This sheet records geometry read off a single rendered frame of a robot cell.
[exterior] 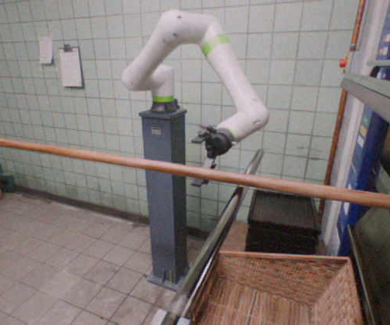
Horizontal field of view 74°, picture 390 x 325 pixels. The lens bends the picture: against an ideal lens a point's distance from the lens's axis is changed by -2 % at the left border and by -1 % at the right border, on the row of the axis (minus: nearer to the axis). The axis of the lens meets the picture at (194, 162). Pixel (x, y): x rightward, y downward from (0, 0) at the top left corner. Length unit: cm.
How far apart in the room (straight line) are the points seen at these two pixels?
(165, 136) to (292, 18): 101
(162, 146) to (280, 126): 82
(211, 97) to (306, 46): 66
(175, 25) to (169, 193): 93
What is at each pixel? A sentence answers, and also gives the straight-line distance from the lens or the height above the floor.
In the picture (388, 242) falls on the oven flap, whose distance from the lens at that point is 85.
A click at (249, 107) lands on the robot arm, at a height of 131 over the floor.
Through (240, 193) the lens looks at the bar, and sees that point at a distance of 64.
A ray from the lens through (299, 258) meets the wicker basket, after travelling 107.
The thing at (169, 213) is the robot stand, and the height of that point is 59.
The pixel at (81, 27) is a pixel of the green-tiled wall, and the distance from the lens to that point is 247.
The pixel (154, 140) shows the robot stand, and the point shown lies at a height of 105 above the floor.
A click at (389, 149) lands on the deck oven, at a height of 122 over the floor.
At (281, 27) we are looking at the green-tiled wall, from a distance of 181.
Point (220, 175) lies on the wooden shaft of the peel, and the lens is 66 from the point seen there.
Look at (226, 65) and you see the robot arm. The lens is 108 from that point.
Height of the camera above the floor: 147
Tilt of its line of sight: 21 degrees down
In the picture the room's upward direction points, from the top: straight up
